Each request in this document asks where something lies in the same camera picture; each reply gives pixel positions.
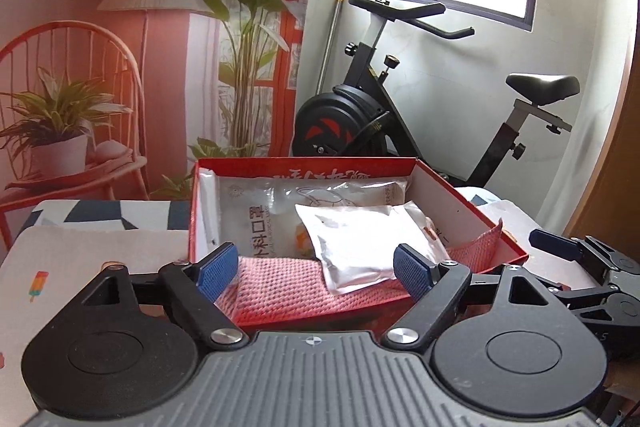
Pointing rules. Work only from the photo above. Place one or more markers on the printed wall backdrop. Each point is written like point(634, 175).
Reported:
point(150, 82)

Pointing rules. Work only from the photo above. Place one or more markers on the white plastic packet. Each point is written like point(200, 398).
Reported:
point(350, 247)

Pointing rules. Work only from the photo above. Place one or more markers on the brown wooden board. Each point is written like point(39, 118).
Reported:
point(615, 157)

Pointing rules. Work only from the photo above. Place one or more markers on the red cardboard box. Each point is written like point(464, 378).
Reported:
point(300, 318)

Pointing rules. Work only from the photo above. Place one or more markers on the clear face mask packet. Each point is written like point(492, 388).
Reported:
point(250, 217)

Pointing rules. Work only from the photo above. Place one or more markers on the black exercise bike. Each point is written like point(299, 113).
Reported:
point(340, 117)

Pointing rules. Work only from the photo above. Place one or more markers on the pink knitted cloth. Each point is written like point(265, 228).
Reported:
point(280, 282)

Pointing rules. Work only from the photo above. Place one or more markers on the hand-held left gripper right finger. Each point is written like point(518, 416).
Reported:
point(412, 272)

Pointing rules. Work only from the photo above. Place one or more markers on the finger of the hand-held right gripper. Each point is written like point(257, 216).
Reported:
point(555, 243)
point(585, 294)

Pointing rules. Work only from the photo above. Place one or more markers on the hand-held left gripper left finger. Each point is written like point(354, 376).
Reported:
point(217, 269)

